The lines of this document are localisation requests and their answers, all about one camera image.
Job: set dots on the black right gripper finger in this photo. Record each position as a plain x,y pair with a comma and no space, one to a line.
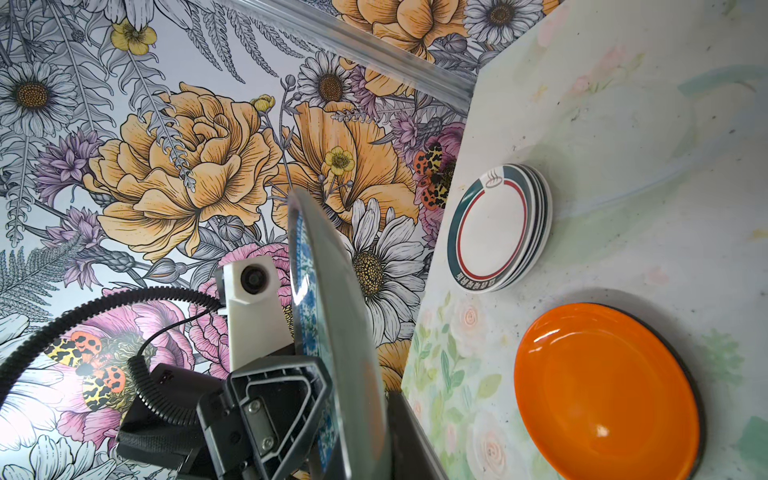
413,457

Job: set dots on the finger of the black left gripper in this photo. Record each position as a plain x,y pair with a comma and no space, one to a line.
282,400

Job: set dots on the black plate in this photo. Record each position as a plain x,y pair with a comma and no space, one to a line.
691,381

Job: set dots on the teal blue patterned plate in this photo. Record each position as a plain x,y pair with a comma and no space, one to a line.
352,440

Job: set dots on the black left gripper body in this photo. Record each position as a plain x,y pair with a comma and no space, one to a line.
183,421

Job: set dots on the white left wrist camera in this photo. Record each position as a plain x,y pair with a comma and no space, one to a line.
249,292

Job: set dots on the orange plate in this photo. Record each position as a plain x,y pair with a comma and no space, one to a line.
602,398

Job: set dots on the rearmost green red rimmed plate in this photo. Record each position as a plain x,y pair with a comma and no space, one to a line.
499,228

